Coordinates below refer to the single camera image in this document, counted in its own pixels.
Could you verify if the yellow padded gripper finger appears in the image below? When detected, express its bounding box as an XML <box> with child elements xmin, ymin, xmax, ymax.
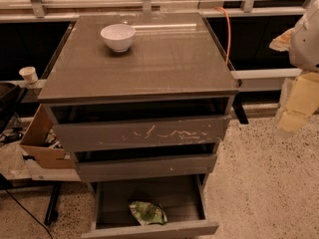
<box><xmin>269</xmin><ymin>28</ymin><xmax>294</xmax><ymax>52</ymax></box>

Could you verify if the green jalapeno chip bag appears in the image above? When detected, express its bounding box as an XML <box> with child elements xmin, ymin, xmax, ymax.
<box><xmin>129</xmin><ymin>201</ymin><xmax>167</xmax><ymax>225</ymax></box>

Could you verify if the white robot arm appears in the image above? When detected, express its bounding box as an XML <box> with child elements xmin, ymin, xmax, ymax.
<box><xmin>269</xmin><ymin>0</ymin><xmax>319</xmax><ymax>137</ymax></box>

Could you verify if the grey top drawer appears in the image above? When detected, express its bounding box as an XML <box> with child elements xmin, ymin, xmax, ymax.
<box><xmin>49</xmin><ymin>98</ymin><xmax>233</xmax><ymax>153</ymax></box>

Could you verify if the grey drawer cabinet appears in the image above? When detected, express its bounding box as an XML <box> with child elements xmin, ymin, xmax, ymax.
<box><xmin>37</xmin><ymin>11</ymin><xmax>241</xmax><ymax>184</ymax></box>

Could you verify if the grey middle drawer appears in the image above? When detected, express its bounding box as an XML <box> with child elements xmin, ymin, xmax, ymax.
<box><xmin>76</xmin><ymin>143</ymin><xmax>218</xmax><ymax>182</ymax></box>

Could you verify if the grey open bottom drawer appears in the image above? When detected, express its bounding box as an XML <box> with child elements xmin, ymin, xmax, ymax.
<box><xmin>82</xmin><ymin>175</ymin><xmax>218</xmax><ymax>239</ymax></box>

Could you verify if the white ceramic bowl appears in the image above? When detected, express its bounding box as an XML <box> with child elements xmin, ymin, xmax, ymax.
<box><xmin>100</xmin><ymin>24</ymin><xmax>136</xmax><ymax>52</ymax></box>

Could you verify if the white paper cup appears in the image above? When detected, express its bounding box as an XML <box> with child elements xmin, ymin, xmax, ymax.
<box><xmin>19</xmin><ymin>67</ymin><xmax>39</xmax><ymax>85</ymax></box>

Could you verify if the brown cardboard box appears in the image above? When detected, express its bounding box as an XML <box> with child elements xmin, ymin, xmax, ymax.
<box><xmin>20</xmin><ymin>106</ymin><xmax>75</xmax><ymax>169</ymax></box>

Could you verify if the black metal stand leg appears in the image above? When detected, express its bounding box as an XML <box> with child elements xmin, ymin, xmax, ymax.
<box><xmin>44</xmin><ymin>182</ymin><xmax>61</xmax><ymax>226</ymax></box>

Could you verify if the grey metal rail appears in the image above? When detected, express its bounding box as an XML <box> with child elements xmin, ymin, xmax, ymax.
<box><xmin>231</xmin><ymin>68</ymin><xmax>301</xmax><ymax>92</ymax></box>

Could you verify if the orange cable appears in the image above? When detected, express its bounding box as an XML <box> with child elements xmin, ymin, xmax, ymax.
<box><xmin>214</xmin><ymin>6</ymin><xmax>232</xmax><ymax>66</ymax></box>

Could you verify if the black floor cable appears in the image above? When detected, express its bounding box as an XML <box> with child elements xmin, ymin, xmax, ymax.
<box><xmin>0</xmin><ymin>182</ymin><xmax>54</xmax><ymax>239</ymax></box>

